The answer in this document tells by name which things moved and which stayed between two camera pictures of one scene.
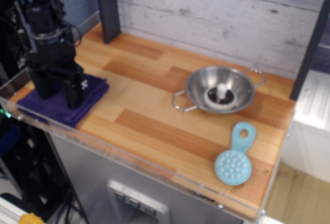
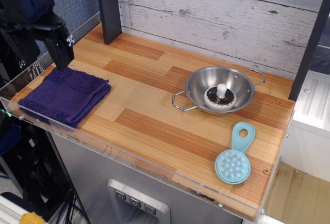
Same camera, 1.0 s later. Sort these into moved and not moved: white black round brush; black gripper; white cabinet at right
Moved: black gripper
Not moved: white cabinet at right; white black round brush
